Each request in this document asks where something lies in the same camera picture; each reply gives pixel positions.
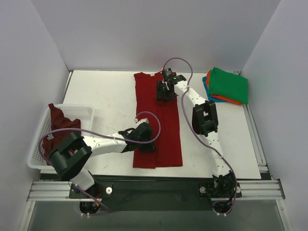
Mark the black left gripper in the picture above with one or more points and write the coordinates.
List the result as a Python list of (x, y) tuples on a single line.
[(148, 145)]

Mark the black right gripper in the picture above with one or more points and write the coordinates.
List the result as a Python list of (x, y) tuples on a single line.
[(164, 95)]

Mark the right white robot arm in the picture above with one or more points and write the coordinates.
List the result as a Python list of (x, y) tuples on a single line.
[(201, 117)]

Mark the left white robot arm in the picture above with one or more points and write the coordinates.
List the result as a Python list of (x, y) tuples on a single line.
[(70, 156)]

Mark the orange folded t-shirt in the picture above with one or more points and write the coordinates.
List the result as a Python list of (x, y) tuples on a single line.
[(214, 97)]

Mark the green folded t-shirt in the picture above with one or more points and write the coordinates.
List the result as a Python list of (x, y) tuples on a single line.
[(229, 85)]

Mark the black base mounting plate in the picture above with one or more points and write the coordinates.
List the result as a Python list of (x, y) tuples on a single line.
[(124, 193)]

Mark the dark red t-shirt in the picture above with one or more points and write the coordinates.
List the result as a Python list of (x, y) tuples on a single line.
[(58, 121)]

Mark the white plastic basket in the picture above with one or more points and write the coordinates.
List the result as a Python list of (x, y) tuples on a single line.
[(85, 113)]

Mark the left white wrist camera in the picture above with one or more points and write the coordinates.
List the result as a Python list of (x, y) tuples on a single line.
[(139, 121)]

